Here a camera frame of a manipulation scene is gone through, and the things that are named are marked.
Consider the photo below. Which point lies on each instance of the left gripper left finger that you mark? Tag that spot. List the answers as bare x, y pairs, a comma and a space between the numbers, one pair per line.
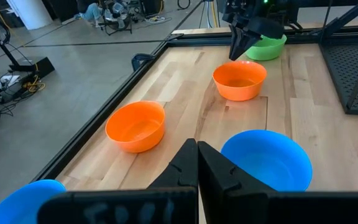
179, 174

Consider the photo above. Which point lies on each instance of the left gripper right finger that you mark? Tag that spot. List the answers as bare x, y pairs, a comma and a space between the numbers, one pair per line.
219, 186

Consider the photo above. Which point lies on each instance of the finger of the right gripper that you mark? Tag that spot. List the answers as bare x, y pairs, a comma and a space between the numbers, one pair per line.
236, 40
250, 40

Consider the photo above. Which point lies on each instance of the green plastic mini bowl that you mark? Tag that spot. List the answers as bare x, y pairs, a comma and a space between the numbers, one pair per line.
269, 49

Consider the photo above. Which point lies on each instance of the orange plastic mini bowl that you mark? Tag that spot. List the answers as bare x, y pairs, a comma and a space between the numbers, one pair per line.
135, 130
239, 87

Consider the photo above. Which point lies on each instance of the blue plastic mini bowl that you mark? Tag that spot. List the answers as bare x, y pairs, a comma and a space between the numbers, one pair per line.
269, 161
17, 205

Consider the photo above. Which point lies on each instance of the black table clamp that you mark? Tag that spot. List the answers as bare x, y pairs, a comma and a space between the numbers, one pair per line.
140, 57

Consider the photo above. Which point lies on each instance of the floor fan on stand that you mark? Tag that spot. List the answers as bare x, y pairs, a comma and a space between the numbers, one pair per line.
117, 15

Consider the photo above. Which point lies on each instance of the person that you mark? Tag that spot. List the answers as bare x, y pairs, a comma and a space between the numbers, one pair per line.
92, 12

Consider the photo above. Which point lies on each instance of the white paper sheet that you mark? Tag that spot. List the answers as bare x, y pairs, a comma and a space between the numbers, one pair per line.
5, 81

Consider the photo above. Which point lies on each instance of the white round pillar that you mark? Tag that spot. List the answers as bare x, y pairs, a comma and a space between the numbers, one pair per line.
30, 12

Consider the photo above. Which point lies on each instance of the black aluminium table frame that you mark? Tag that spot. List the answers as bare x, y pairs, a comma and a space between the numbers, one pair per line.
107, 109

